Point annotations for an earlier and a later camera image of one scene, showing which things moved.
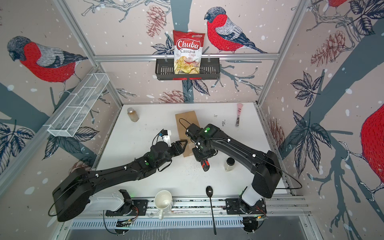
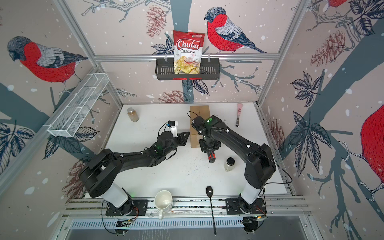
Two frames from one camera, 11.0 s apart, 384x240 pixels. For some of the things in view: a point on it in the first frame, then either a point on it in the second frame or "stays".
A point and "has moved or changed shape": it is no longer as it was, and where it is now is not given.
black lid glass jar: x=229 y=165 stays
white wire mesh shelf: x=73 y=114 stays
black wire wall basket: x=210 y=69 stays
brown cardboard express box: x=182 y=120 -> x=202 y=111
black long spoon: x=209 y=192 stays
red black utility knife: x=205 y=164 has moved or changed shape
